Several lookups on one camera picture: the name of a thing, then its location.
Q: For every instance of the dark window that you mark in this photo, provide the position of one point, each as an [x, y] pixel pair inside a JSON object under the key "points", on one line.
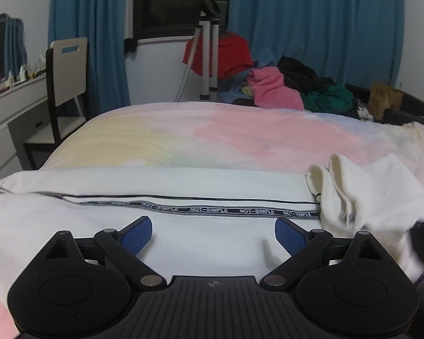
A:
{"points": [[176, 0]]}

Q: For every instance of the silver tripod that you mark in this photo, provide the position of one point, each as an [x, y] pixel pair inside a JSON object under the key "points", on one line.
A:
{"points": [[209, 49]]}

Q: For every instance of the red garment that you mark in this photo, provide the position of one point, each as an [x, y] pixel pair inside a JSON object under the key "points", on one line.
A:
{"points": [[233, 54]]}

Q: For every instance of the pink garment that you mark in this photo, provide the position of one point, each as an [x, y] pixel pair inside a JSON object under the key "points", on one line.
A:
{"points": [[275, 88]]}

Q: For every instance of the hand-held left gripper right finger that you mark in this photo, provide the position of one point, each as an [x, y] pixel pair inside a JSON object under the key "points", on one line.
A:
{"points": [[289, 237]]}

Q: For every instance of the white and black chair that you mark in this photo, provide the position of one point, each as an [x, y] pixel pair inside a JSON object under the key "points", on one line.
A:
{"points": [[69, 70]]}

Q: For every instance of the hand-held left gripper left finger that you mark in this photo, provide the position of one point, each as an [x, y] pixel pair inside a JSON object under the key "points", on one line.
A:
{"points": [[138, 236]]}

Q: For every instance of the brown paper bag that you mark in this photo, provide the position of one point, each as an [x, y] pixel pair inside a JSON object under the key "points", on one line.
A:
{"points": [[385, 100]]}

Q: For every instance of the green garment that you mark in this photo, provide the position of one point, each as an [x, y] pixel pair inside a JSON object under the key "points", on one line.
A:
{"points": [[330, 99]]}

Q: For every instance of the wavy-edged mirror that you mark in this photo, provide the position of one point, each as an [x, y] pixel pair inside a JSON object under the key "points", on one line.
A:
{"points": [[5, 46]]}

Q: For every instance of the row of small bottles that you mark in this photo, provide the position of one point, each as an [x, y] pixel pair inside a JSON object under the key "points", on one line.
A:
{"points": [[21, 76]]}

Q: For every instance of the blue garment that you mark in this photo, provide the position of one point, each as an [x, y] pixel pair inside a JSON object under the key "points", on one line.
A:
{"points": [[233, 90]]}

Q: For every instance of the black garment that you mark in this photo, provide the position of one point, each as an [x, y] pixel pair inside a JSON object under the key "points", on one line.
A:
{"points": [[298, 72]]}

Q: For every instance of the blue curtain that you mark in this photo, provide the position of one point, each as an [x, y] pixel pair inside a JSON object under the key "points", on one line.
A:
{"points": [[92, 14], [321, 17]]}

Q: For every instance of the white dressing desk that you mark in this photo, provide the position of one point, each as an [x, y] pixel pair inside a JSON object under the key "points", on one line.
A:
{"points": [[3, 113]]}

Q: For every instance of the white pants with striped band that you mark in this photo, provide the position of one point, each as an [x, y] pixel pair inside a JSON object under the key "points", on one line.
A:
{"points": [[198, 187]]}

